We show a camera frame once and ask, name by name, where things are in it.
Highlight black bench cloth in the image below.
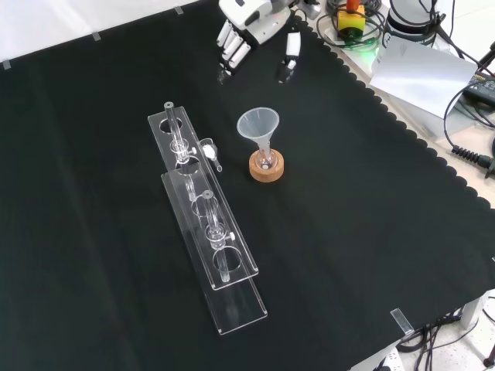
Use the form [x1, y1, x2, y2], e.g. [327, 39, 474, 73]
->
[0, 0, 495, 371]

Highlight white power strip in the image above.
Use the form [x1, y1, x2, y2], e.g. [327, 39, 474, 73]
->
[370, 346, 404, 371]

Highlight cork ring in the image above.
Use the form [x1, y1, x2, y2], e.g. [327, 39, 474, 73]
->
[248, 148, 287, 183]

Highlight black cable with ferrite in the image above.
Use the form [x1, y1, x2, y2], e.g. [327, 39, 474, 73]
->
[443, 83, 495, 179]

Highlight black tripod leg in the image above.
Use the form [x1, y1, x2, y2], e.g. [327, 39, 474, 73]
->
[474, 37, 495, 75]

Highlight black power adapter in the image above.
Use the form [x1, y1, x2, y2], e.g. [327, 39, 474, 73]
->
[462, 71, 495, 106]

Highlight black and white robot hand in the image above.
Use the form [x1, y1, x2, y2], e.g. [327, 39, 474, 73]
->
[215, 0, 304, 84]

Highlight translucent plastic funnel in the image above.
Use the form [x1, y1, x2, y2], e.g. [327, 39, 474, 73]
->
[236, 108, 280, 156]

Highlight clear funnel stand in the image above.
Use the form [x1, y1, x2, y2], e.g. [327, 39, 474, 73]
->
[146, 100, 269, 338]

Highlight black floor cables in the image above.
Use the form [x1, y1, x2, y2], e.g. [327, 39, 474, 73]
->
[397, 293, 495, 371]

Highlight small round-bottom flask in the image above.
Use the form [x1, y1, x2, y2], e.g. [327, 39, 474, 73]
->
[255, 145, 277, 172]

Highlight yellow stop button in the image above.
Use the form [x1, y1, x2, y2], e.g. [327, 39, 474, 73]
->
[336, 0, 367, 41]

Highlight pale board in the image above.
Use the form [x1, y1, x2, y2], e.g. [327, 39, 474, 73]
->
[368, 36, 480, 121]

